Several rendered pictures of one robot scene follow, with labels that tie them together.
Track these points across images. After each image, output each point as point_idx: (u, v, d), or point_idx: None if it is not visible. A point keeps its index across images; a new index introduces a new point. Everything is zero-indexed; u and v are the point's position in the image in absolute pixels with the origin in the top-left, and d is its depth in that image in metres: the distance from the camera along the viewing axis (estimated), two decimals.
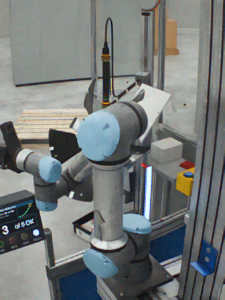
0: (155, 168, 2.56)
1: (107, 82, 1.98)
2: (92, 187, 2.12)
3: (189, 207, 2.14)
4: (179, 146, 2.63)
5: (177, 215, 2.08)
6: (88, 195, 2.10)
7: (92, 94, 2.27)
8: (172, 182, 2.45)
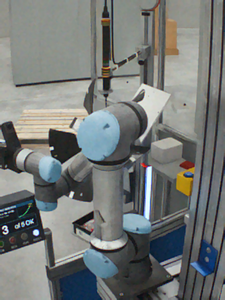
0: (155, 168, 2.56)
1: (107, 47, 1.91)
2: (92, 187, 2.12)
3: (189, 207, 2.14)
4: (179, 146, 2.63)
5: (177, 215, 2.08)
6: (88, 195, 2.10)
7: (92, 94, 2.27)
8: (172, 182, 2.45)
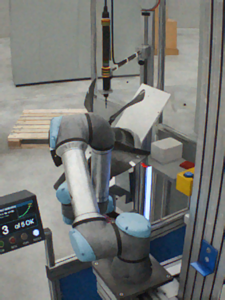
0: (155, 168, 2.56)
1: (107, 47, 1.91)
2: None
3: (189, 207, 2.14)
4: (179, 146, 2.63)
5: (177, 215, 2.08)
6: (58, 161, 2.38)
7: (125, 108, 2.06)
8: (172, 182, 2.45)
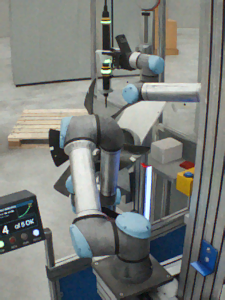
0: (155, 168, 2.56)
1: (107, 46, 1.91)
2: (65, 159, 2.36)
3: (189, 207, 2.14)
4: (179, 146, 2.63)
5: (177, 215, 2.08)
6: (58, 161, 2.38)
7: (125, 108, 2.06)
8: (172, 182, 2.45)
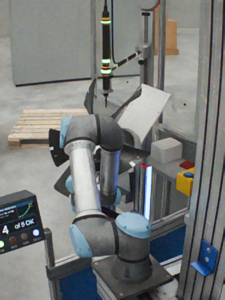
0: (155, 168, 2.56)
1: (107, 46, 1.91)
2: (87, 110, 2.42)
3: (189, 207, 2.14)
4: (179, 146, 2.63)
5: (177, 215, 2.08)
6: (85, 103, 2.44)
7: None
8: (172, 182, 2.45)
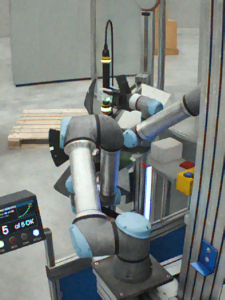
0: (155, 168, 2.56)
1: (107, 85, 1.99)
2: (87, 110, 2.42)
3: (189, 207, 2.14)
4: (179, 146, 2.63)
5: (177, 215, 2.08)
6: (85, 103, 2.44)
7: None
8: (172, 182, 2.45)
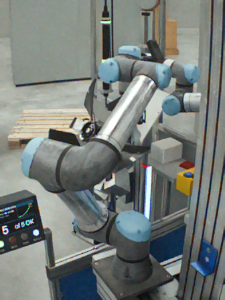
0: (155, 168, 2.56)
1: (107, 46, 1.91)
2: (87, 110, 2.42)
3: (189, 207, 2.14)
4: (179, 146, 2.63)
5: (177, 215, 2.08)
6: (85, 103, 2.44)
7: None
8: (172, 182, 2.45)
